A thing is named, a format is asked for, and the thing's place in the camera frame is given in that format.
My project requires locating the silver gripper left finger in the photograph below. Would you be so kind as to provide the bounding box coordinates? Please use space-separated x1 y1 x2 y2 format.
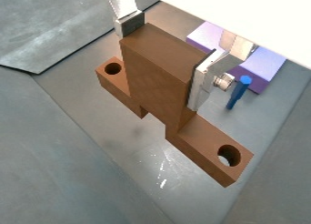
107 0 145 38

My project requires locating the brown T-shaped wooden block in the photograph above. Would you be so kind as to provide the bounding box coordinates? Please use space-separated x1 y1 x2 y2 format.
97 24 253 187

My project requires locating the purple square board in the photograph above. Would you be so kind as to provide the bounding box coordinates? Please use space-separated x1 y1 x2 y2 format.
186 22 286 94

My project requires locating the blue hexagonal peg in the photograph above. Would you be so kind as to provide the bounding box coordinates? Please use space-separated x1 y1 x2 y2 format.
226 75 253 110

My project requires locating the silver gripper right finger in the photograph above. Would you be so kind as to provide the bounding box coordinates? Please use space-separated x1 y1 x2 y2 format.
187 30 258 111

